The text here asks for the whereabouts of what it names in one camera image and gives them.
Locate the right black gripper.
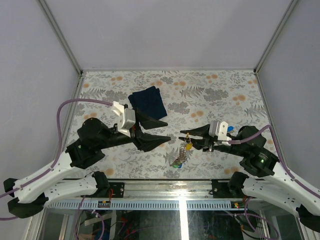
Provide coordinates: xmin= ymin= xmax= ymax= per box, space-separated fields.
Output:
xmin=178 ymin=123 xmax=247 ymax=157

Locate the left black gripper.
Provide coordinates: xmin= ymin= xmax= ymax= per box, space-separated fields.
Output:
xmin=99 ymin=109 xmax=173 ymax=151

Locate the keyring with tagged keys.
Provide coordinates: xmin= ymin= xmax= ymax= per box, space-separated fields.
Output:
xmin=170 ymin=145 xmax=190 ymax=169

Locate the key with yellow tag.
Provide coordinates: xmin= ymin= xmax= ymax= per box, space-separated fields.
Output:
xmin=184 ymin=132 xmax=193 ymax=151

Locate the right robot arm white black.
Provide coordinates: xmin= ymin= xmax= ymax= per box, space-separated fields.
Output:
xmin=180 ymin=120 xmax=320 ymax=232

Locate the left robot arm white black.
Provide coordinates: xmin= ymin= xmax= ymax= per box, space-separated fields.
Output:
xmin=3 ymin=102 xmax=171 ymax=219

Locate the folded navy blue cloth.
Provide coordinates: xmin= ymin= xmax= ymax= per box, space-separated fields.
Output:
xmin=128 ymin=86 xmax=167 ymax=120

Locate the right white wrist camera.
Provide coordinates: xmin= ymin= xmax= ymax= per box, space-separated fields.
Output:
xmin=208 ymin=120 xmax=232 ymax=146

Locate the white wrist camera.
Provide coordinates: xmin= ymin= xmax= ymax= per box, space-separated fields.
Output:
xmin=208 ymin=120 xmax=232 ymax=146
xmin=111 ymin=101 xmax=136 ymax=138

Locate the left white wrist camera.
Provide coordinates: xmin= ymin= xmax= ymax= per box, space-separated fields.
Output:
xmin=111 ymin=101 xmax=136 ymax=138

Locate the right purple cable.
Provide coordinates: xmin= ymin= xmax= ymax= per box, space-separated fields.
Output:
xmin=228 ymin=124 xmax=320 ymax=240

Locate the purple cable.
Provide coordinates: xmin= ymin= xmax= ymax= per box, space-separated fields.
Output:
xmin=228 ymin=124 xmax=320 ymax=240
xmin=0 ymin=98 xmax=115 ymax=221

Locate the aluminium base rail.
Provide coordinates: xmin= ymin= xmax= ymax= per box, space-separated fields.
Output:
xmin=109 ymin=179 xmax=243 ymax=200

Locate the slotted white cable duct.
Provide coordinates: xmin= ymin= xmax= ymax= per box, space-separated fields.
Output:
xmin=48 ymin=198 xmax=244 ymax=211

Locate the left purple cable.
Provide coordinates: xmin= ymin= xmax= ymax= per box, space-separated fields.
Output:
xmin=0 ymin=98 xmax=115 ymax=221

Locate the left aluminium frame post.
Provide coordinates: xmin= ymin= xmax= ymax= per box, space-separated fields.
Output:
xmin=36 ymin=0 xmax=83 ymax=76

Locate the aluminium frame post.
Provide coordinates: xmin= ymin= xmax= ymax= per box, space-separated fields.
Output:
xmin=253 ymin=0 xmax=300 ymax=74
xmin=36 ymin=0 xmax=83 ymax=76

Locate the right aluminium frame post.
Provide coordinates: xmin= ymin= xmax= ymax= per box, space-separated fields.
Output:
xmin=253 ymin=0 xmax=300 ymax=74

